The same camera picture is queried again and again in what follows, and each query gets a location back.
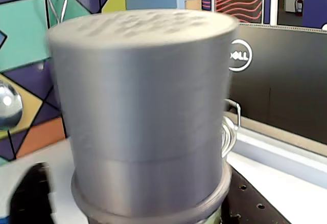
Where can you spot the steel ladle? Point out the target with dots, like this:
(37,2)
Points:
(9,103)

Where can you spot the black Dell monitor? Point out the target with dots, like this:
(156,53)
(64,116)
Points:
(286,80)

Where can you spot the steel pot with lid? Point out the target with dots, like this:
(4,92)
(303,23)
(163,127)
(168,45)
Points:
(230,137)

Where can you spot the light blue desk divider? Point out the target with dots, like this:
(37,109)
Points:
(293,137)

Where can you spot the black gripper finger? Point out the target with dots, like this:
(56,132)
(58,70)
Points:
(33,196)
(245,203)

